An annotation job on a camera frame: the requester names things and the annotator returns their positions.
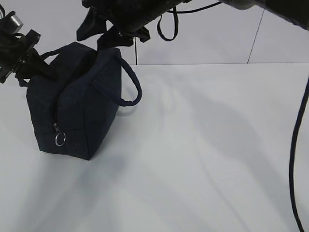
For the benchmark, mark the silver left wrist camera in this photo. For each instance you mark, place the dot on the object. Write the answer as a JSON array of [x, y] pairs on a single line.
[[13, 24]]

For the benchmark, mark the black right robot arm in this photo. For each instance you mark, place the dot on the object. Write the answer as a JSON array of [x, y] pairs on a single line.
[[293, 11]]

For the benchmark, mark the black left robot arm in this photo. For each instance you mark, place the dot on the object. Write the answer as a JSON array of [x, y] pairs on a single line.
[[19, 74]]

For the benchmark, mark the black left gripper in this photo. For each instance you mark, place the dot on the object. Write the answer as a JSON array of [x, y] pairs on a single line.
[[17, 49]]

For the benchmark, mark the dark navy fabric bag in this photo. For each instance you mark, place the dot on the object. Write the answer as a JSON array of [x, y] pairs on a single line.
[[73, 114]]

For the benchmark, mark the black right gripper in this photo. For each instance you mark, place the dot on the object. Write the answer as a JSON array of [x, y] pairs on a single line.
[[120, 21]]

